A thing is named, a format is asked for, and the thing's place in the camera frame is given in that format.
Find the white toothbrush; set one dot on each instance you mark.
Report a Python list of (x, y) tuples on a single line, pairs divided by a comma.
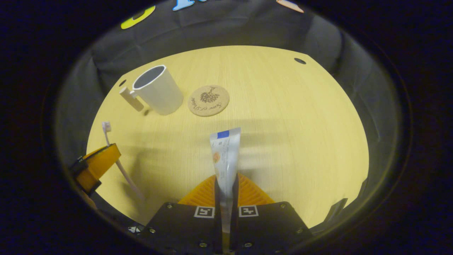
[(122, 170)]

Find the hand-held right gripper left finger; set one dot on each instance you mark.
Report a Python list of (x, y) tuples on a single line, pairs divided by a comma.
[(184, 230)]

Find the round cork coaster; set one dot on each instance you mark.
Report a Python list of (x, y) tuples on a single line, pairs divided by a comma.
[(208, 101)]

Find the light wooden desktop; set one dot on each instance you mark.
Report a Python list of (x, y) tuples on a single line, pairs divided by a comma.
[(290, 141)]

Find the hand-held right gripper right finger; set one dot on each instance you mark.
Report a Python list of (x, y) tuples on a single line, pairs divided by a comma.
[(265, 230)]

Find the white toothpaste tube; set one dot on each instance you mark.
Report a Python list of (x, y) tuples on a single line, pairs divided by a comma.
[(225, 159)]

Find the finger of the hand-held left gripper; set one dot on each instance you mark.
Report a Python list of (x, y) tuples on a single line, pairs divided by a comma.
[(99, 163)]

